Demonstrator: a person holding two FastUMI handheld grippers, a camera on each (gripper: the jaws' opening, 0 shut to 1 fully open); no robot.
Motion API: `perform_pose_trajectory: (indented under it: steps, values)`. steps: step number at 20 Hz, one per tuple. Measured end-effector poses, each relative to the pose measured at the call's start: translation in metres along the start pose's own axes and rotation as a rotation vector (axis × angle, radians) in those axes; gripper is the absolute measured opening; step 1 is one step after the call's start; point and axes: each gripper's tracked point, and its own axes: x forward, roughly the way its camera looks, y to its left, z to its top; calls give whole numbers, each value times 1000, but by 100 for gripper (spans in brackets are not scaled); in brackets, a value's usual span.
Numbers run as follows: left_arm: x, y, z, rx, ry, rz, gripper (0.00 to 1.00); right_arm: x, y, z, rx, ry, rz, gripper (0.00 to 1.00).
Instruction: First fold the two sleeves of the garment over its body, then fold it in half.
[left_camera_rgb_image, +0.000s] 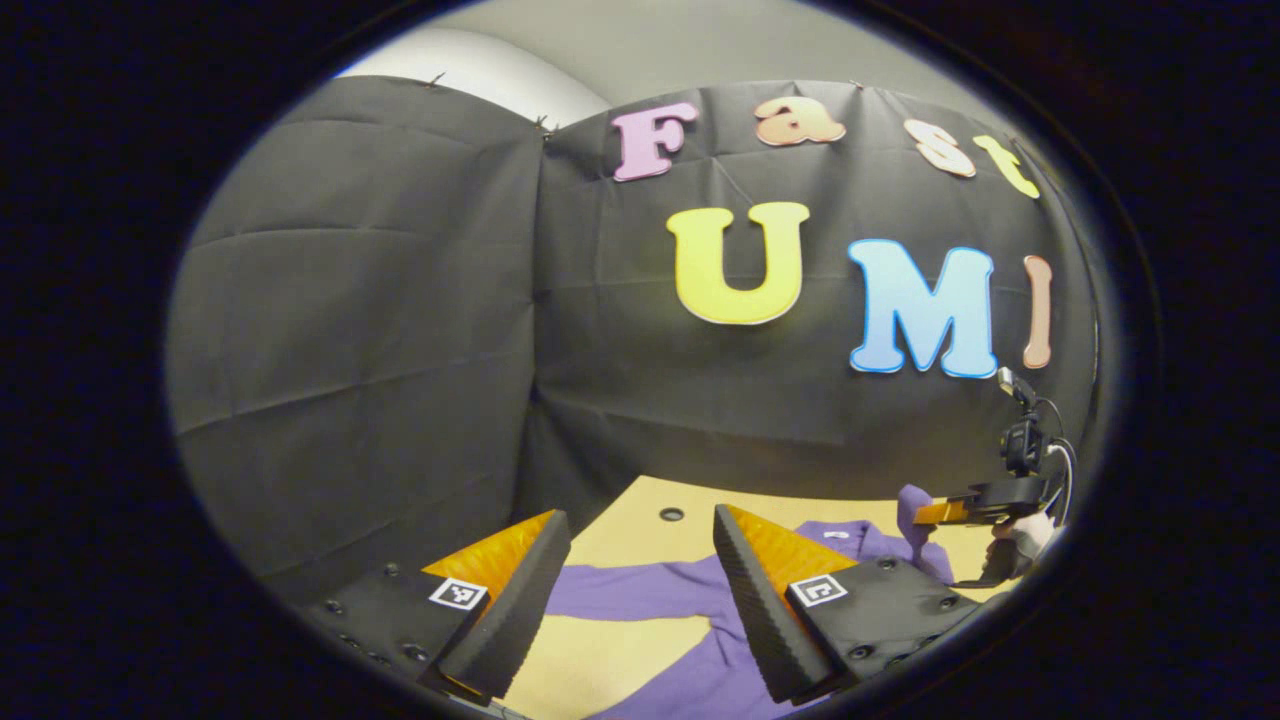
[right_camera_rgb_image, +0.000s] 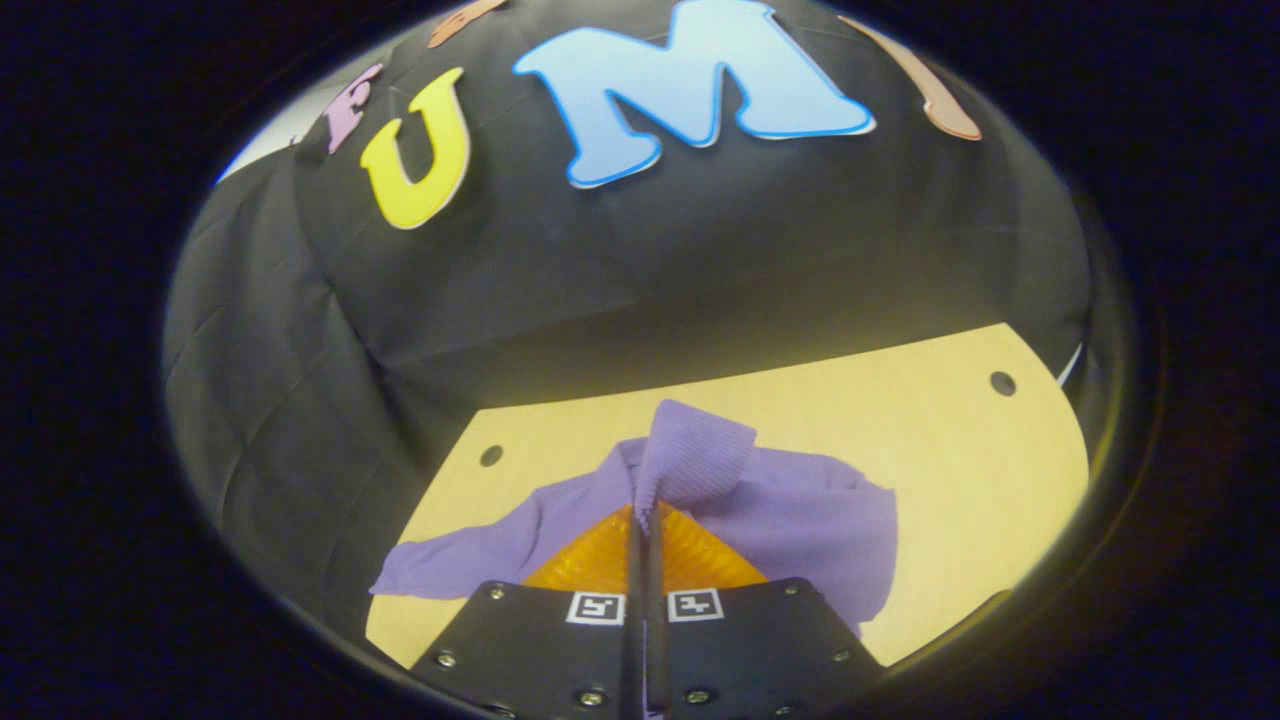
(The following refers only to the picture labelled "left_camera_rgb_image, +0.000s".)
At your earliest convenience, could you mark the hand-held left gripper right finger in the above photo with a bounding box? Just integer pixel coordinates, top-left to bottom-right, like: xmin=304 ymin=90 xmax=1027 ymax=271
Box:
xmin=712 ymin=505 xmax=986 ymax=706

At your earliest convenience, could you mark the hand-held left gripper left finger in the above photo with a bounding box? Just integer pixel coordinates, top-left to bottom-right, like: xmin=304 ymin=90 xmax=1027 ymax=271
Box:
xmin=300 ymin=510 xmax=573 ymax=706

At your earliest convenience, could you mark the right hand-held gripper cable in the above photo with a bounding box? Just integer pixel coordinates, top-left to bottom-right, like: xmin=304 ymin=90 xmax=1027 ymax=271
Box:
xmin=1035 ymin=398 xmax=1080 ymax=527

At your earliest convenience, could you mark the black backdrop cloth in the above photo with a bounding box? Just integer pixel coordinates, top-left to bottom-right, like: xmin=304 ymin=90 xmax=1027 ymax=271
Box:
xmin=165 ymin=75 xmax=1111 ymax=601

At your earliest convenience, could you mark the purple button-up shirt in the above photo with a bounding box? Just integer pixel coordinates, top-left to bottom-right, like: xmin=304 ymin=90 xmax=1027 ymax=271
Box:
xmin=500 ymin=485 xmax=961 ymax=720

